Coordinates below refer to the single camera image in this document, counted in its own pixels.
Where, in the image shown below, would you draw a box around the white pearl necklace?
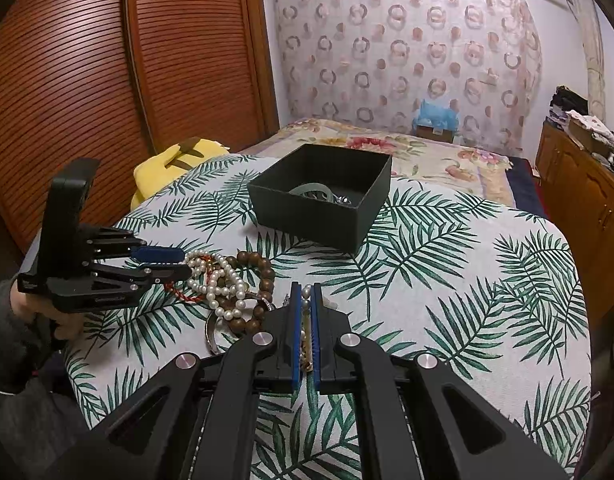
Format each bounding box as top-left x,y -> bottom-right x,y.
184,250 -> 250,321

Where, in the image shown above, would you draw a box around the person's left forearm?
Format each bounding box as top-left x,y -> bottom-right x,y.
0,280 -> 98,480

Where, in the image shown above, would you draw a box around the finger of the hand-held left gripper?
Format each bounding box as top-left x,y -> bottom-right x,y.
84,262 -> 194,293
84,225 -> 185,265

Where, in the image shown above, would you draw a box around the red cord bracelet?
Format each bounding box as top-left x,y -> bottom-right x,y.
164,255 -> 213,306

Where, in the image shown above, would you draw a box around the green jade bangle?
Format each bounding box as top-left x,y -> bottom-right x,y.
288,183 -> 335,203

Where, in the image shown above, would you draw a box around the dark folded clothes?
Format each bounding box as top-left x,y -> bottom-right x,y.
549,86 -> 590,118

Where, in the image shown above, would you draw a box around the wooden louvered wardrobe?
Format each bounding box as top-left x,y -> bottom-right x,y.
0,0 -> 280,261

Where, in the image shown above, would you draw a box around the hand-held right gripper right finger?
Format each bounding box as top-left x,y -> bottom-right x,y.
311,282 -> 572,480

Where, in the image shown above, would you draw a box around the brown cardboard box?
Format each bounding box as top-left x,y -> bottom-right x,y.
416,124 -> 455,144

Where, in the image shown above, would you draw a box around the circle-pattern curtain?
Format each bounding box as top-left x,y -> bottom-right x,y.
272,0 -> 545,158

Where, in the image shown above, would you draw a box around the black jewelry box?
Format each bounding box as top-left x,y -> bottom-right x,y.
247,143 -> 393,252

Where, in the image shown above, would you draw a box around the navy blanket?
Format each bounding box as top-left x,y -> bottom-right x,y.
507,156 -> 550,218

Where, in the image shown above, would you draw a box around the beige side curtain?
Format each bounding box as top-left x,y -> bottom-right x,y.
572,0 -> 608,121

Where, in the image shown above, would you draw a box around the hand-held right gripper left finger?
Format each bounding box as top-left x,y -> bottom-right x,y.
42,282 -> 303,480

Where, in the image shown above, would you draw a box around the blue plush toy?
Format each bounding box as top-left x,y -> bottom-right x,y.
413,97 -> 465,133

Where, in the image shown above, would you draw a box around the silver bangle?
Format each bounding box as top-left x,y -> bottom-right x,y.
203,292 -> 278,356

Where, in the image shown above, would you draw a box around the gold bead chain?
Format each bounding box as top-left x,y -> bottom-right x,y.
299,305 -> 315,376

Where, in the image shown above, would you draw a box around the brown wooden bead bracelet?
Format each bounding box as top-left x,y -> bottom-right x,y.
222,251 -> 275,336

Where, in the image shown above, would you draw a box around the person's left hand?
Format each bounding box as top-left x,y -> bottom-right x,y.
17,290 -> 85,341

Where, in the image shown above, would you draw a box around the wooden cabinet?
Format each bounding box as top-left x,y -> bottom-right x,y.
534,120 -> 614,321

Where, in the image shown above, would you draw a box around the yellow plush toy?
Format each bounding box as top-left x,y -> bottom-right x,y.
130,136 -> 231,211

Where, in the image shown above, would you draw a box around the leaf-print tablecloth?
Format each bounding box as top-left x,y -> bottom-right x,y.
62,155 -> 595,480

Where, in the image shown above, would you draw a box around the floral bedspread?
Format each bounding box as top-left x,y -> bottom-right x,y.
239,119 -> 518,208

